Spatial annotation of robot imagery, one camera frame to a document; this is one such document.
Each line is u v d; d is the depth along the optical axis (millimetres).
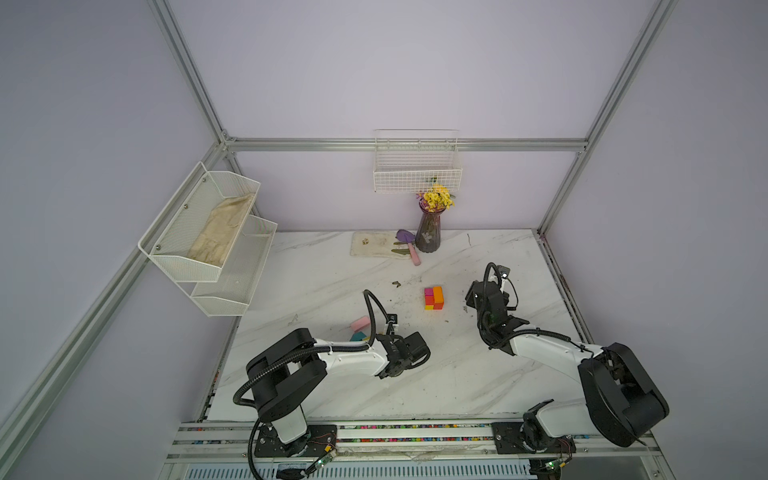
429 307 974
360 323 946
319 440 733
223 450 737
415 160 956
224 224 814
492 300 662
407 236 1184
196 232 782
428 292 983
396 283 1044
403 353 672
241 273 1086
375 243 1149
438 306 976
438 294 974
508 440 742
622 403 426
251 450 716
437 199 981
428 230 1071
